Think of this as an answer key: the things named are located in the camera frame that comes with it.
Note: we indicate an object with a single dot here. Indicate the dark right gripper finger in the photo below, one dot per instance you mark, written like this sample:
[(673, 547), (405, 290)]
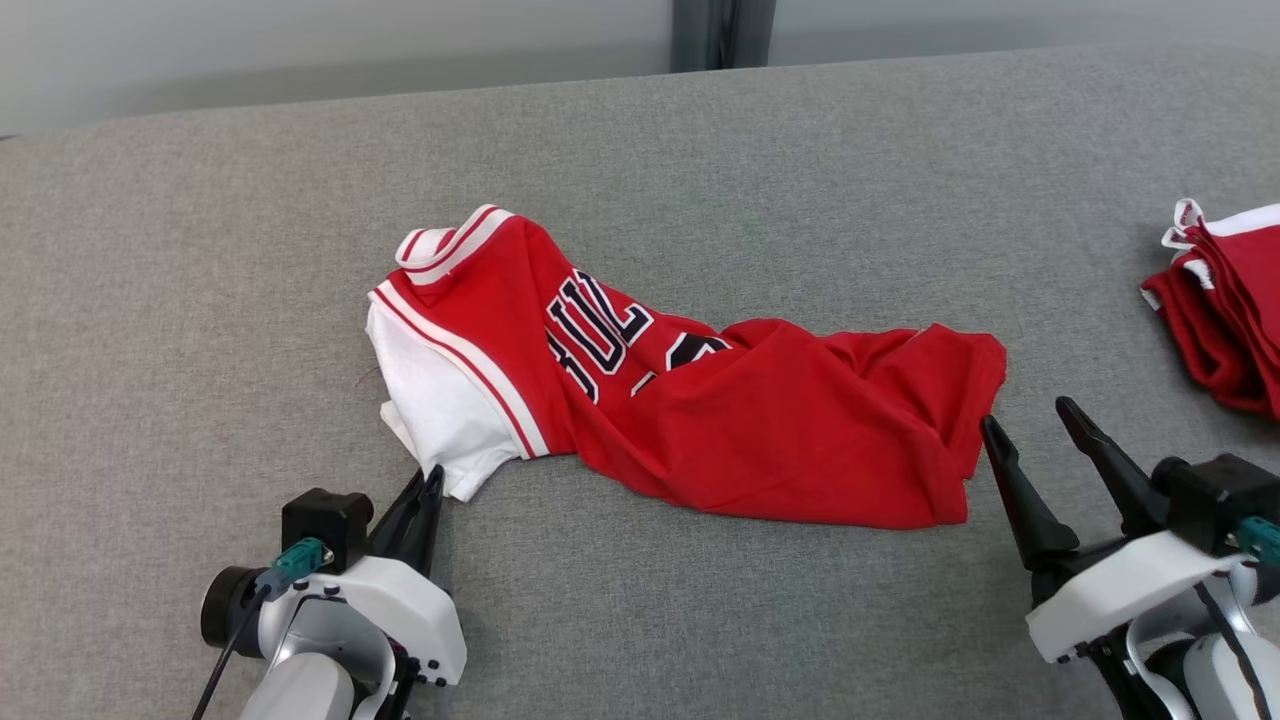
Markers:
[(1030, 520), (1125, 480)]

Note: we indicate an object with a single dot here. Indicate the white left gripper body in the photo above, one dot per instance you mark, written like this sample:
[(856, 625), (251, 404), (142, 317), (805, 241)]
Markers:
[(410, 615)]

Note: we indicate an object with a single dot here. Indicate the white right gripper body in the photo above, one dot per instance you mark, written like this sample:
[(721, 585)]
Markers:
[(1110, 600)]

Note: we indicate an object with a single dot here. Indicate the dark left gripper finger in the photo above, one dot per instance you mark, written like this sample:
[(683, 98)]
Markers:
[(425, 530), (398, 525)]

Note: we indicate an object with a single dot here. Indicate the red shorts with white trim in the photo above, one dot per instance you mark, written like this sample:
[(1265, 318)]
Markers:
[(1240, 310)]

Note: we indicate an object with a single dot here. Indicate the red basketball jersey white sleeves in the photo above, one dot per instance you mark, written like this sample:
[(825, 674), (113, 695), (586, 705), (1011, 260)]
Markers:
[(780, 430)]

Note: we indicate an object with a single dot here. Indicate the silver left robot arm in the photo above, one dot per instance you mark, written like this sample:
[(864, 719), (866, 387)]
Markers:
[(300, 690)]

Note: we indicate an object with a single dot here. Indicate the black cylindrical left gripper motor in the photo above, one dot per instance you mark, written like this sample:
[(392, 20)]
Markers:
[(225, 610)]

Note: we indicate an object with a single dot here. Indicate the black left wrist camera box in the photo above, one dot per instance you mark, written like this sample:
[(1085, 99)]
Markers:
[(325, 520)]

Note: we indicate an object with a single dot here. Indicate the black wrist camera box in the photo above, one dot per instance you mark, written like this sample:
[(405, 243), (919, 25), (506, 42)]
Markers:
[(325, 520), (1215, 495)]

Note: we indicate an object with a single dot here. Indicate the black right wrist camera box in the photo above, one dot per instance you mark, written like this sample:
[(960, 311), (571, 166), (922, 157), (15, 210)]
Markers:
[(1215, 495)]

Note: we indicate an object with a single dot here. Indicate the grey metal post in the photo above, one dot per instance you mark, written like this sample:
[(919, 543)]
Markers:
[(720, 30)]

